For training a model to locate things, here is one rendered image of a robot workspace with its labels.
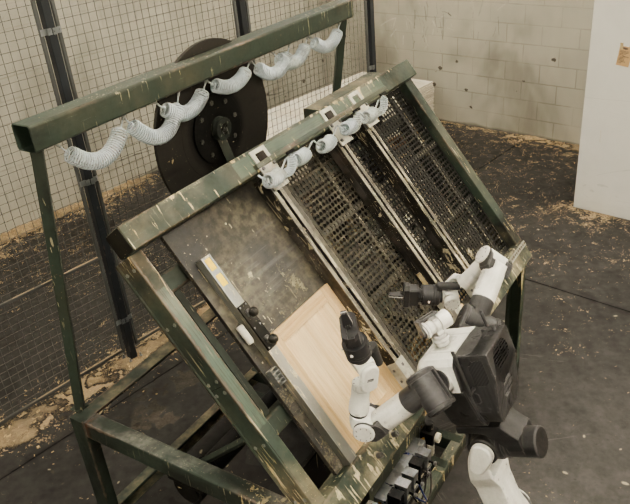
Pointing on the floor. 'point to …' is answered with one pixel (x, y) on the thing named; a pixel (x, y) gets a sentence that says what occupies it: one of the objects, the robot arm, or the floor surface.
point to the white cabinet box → (617, 113)
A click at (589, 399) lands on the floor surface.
